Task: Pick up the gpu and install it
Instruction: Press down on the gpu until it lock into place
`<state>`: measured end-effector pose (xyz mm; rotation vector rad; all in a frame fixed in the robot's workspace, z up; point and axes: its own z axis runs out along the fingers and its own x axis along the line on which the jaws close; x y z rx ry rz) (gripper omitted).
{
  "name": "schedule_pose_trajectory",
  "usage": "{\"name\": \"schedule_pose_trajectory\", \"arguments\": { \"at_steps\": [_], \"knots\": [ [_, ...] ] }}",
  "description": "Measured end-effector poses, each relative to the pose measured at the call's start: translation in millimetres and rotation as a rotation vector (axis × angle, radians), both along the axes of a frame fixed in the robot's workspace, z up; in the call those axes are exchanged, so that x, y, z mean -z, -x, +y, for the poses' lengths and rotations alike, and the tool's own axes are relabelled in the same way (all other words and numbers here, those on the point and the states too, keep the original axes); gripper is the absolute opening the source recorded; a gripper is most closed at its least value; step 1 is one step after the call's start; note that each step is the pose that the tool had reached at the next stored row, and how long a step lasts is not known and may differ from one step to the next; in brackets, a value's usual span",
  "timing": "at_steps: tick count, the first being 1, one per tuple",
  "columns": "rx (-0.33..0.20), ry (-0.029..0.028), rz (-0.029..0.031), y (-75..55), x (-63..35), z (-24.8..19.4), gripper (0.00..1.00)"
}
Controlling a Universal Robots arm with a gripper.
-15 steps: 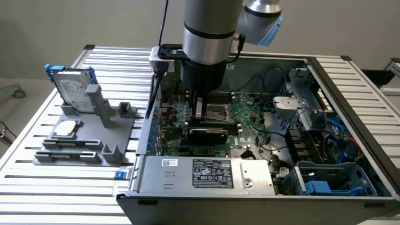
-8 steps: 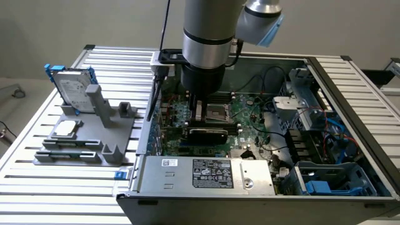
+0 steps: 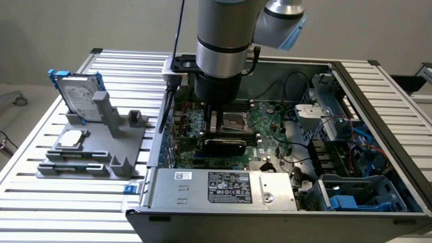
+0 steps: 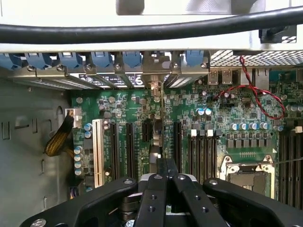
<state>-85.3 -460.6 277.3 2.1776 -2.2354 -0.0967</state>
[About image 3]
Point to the silver CPU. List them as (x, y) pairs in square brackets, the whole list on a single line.
[(71, 138)]

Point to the silver hard disk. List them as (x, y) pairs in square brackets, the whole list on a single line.
[(79, 98)]

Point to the CPU socket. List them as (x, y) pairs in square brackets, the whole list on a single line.
[(237, 122)]

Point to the silver chipset heatsink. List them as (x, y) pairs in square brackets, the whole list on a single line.
[(261, 167)]

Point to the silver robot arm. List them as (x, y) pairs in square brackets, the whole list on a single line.
[(223, 25)]

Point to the black graphics card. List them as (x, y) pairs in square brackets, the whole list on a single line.
[(224, 148)]

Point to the short green RAM stick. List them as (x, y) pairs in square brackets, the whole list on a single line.
[(77, 154)]

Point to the grey caster wheel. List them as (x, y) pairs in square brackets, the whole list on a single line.
[(20, 100)]

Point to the blue cage latch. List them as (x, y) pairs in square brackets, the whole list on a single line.
[(343, 202)]

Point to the black RAM slots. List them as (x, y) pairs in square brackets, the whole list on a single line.
[(251, 140)]

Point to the grey drive cage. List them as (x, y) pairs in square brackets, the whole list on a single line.
[(371, 187)]

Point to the silver power supply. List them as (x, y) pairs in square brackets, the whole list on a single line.
[(203, 189)]

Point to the grey parts rack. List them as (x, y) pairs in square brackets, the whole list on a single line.
[(131, 141)]

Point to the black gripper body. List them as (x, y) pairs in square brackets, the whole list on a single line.
[(217, 87)]

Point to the blue table clip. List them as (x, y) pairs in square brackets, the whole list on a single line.
[(129, 189)]

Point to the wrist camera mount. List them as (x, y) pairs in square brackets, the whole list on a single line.
[(177, 66)]

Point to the blue disk bracket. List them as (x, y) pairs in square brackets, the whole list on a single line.
[(57, 73)]

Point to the green motherboard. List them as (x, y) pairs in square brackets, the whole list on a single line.
[(269, 141)]

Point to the metal disk bay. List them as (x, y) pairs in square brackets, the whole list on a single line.
[(325, 111)]

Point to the open PC case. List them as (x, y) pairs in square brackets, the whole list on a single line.
[(276, 225)]

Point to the neighbouring table frame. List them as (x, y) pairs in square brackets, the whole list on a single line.
[(413, 81)]

